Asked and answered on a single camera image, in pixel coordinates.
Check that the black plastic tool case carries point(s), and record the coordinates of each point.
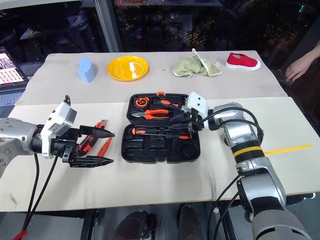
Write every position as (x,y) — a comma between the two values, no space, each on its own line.
(160,150)

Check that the dark rounded shape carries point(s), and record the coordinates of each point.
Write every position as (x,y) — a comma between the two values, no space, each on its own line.
(135,225)
(191,222)

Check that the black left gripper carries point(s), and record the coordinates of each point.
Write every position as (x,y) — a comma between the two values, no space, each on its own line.
(63,147)

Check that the grey metal pillar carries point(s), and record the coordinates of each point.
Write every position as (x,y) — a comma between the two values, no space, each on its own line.
(106,25)

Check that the person's bare forearm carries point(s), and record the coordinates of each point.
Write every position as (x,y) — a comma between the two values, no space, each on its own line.
(315,53)

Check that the orange voltage tester pen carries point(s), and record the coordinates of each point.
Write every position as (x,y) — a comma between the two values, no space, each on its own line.
(103,148)

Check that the short orange black screwdriver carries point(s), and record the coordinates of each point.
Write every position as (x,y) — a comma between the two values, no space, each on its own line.
(140,130)

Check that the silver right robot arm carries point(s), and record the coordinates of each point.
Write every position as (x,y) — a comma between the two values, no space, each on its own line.
(250,140)

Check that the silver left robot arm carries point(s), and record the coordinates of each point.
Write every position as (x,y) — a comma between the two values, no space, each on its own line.
(15,140)

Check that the long orange black screwdriver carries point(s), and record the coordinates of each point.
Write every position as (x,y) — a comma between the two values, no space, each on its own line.
(182,135)

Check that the yellow tape strip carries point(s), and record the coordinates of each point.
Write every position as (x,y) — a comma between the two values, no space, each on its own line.
(287,149)

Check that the green crumpled cloth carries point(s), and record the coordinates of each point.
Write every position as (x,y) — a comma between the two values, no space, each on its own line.
(190,67)

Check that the person's bare hand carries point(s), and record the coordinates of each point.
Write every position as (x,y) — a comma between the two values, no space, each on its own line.
(297,68)

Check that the orange black utility knife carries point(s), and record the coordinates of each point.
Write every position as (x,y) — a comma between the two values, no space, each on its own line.
(87,146)

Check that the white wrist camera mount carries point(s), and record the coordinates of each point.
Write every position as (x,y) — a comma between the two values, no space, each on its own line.
(197,102)
(58,117)

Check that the desk calendar with red pictures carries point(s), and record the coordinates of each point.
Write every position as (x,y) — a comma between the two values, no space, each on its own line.
(8,70)

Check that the red shoe with white sole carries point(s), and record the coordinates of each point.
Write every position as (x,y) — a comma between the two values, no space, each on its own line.
(241,61)

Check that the blue foam block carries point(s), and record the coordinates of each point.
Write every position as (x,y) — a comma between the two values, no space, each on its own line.
(86,70)

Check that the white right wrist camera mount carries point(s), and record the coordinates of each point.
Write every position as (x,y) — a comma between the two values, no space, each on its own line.
(197,102)

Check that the orange black tape measure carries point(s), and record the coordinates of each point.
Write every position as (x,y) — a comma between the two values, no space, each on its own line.
(142,102)

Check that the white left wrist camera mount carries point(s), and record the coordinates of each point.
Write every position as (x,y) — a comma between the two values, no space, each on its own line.
(58,117)

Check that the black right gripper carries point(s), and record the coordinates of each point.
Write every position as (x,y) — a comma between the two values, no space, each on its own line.
(193,122)

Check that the black table frame leg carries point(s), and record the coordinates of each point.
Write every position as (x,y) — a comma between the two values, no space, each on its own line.
(228,225)
(88,225)

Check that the grey keyboard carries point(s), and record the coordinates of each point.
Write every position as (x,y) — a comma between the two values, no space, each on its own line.
(10,98)

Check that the yellow plastic plate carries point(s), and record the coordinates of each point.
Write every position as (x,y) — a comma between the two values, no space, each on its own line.
(128,68)

